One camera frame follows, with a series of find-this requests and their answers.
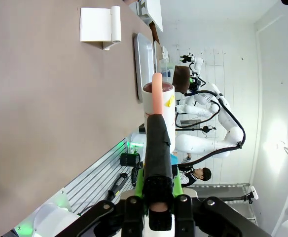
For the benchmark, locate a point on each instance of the white board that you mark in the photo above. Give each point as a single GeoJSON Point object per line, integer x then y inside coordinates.
{"type": "Point", "coordinates": [155, 13]}

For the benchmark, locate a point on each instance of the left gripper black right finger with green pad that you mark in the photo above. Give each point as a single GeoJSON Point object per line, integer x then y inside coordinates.
{"type": "Point", "coordinates": [208, 217]}

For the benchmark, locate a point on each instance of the white and black camera mount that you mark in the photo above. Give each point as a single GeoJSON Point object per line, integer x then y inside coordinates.
{"type": "Point", "coordinates": [195, 60]}

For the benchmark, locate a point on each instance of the brown cloth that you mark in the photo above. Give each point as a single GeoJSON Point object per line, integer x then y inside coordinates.
{"type": "Point", "coordinates": [181, 79]}

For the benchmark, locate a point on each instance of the aluminium slotted base plate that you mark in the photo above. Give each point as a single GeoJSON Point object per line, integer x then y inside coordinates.
{"type": "Point", "coordinates": [97, 177]}

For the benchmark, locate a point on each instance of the black cup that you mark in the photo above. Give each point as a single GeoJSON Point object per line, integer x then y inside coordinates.
{"type": "Point", "coordinates": [129, 159]}

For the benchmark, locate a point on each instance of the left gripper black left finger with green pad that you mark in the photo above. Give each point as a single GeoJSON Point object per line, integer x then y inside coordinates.
{"type": "Point", "coordinates": [109, 219]}

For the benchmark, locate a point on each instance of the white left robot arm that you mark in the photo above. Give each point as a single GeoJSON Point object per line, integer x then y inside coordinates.
{"type": "Point", "coordinates": [52, 219]}

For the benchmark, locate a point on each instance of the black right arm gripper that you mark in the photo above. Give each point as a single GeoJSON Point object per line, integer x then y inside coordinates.
{"type": "Point", "coordinates": [195, 85]}

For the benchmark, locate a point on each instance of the white plastic tray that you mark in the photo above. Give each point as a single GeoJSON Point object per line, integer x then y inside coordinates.
{"type": "Point", "coordinates": [144, 61]}

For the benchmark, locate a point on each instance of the seated person with black hair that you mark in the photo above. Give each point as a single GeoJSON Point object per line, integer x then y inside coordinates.
{"type": "Point", "coordinates": [198, 175]}

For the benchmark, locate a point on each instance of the white lint roller holder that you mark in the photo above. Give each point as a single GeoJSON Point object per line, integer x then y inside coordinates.
{"type": "Point", "coordinates": [94, 24]}

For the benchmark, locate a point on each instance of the clear container with blue label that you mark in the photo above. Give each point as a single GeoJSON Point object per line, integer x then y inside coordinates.
{"type": "Point", "coordinates": [166, 70]}

